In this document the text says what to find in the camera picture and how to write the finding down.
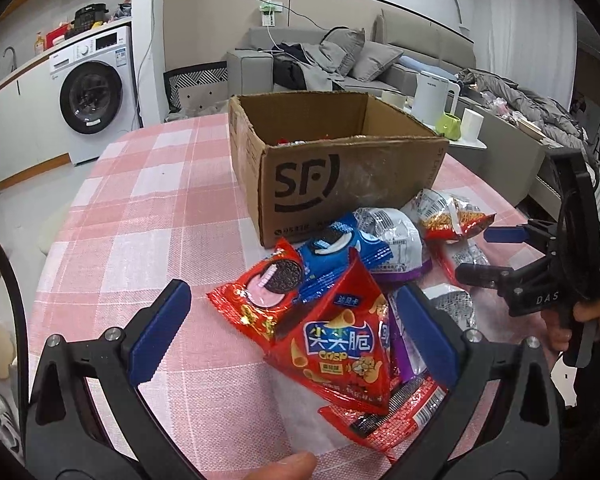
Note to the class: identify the red cookie packet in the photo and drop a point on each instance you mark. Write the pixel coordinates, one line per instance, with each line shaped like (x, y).
(250, 300)

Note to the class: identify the brown cardboard box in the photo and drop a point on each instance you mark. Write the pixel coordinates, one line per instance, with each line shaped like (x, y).
(380, 175)

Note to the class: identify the grey sofa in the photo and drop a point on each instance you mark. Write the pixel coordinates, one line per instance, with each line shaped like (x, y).
(250, 67)

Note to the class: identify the silver purple snack packet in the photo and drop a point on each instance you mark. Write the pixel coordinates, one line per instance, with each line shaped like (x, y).
(395, 240)

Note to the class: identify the crumpled floor cloth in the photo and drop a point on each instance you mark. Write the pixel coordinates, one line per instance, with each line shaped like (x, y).
(195, 110)

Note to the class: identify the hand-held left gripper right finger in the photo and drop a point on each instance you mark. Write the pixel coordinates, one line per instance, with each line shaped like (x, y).
(425, 330)

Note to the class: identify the pink checkered tablecloth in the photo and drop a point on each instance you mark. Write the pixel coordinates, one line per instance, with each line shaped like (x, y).
(155, 200)

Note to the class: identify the wall power strip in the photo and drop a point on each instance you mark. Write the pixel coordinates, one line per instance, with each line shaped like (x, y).
(270, 12)

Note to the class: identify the blue cookie packet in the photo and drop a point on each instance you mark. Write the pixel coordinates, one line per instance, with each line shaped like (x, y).
(330, 245)

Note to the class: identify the curved faucet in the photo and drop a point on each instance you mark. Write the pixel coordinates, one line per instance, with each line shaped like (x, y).
(12, 52)

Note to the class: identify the grey duvet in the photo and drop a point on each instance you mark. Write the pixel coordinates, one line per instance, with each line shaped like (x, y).
(530, 105)

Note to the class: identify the red box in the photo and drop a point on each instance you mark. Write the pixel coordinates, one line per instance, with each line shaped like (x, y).
(57, 36)

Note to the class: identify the grey bed base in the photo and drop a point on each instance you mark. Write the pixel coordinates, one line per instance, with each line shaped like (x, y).
(515, 155)

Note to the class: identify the white curtain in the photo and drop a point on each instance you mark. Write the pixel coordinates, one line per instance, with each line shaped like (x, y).
(525, 25)

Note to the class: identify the light blue blanket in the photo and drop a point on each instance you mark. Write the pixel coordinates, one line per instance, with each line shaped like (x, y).
(430, 66)

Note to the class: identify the white cup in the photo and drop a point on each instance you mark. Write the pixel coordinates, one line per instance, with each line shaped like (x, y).
(471, 125)

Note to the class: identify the black clothes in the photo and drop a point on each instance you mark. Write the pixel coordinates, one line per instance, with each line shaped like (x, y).
(287, 72)

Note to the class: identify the dark bag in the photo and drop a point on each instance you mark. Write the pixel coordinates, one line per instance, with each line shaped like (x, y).
(122, 11)

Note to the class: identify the white electric kettle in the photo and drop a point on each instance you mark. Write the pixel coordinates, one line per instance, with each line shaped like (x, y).
(430, 97)

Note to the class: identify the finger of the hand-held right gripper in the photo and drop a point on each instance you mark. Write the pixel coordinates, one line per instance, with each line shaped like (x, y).
(505, 234)
(480, 275)

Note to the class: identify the green mug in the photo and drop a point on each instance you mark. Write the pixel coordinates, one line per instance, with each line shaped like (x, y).
(449, 127)

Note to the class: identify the white counter cabinet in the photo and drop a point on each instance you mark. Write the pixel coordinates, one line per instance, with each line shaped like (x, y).
(20, 125)

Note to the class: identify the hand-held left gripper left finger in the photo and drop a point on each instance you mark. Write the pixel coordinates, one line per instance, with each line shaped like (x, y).
(160, 330)

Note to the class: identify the yellow soap bottle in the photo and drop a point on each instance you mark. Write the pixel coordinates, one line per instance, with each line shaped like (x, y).
(39, 45)

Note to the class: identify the red silver snack packet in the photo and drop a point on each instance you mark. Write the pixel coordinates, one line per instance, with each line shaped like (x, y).
(455, 260)

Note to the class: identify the white washing machine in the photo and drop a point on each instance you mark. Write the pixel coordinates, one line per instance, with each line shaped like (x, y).
(120, 50)

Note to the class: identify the black pressure cooker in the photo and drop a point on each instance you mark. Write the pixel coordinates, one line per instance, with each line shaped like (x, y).
(92, 20)

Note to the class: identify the red triangular crisp packet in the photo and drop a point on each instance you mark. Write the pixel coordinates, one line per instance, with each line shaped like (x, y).
(330, 345)

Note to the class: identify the grey pillow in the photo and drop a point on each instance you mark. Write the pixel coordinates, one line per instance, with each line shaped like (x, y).
(345, 45)
(375, 60)

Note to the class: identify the grey hoodie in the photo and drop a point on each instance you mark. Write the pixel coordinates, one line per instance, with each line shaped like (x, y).
(325, 62)

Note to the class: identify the white marble coffee table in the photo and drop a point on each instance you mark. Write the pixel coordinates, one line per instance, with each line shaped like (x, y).
(472, 145)

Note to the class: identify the person's left hand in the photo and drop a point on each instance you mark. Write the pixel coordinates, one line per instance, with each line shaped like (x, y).
(280, 467)

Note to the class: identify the noodle snack packet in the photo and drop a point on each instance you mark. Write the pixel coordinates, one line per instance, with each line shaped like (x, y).
(445, 215)

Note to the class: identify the red black-striped snack packet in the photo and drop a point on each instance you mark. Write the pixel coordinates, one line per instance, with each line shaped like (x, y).
(405, 420)

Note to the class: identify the person's right hand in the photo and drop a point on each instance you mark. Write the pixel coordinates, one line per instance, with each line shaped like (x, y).
(557, 330)

